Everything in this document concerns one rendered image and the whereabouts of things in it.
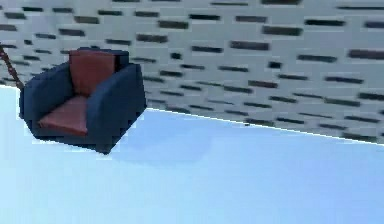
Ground dark blue armchair red cushions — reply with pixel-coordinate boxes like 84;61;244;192
18;47;148;156

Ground dark brown thin leg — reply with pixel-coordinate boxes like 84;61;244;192
0;44;25;91

